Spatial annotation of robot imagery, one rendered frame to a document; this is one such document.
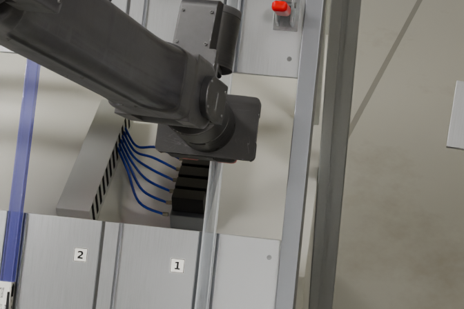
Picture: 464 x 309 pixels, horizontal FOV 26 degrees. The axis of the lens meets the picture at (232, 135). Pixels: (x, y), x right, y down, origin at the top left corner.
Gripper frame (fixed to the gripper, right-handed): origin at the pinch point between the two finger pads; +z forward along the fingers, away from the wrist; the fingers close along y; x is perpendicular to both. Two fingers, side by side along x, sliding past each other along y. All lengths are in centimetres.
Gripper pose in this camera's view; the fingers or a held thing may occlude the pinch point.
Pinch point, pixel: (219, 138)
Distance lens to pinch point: 110.7
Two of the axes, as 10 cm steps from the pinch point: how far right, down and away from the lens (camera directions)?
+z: 1.2, 1.6, 9.8
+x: -1.2, 9.8, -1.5
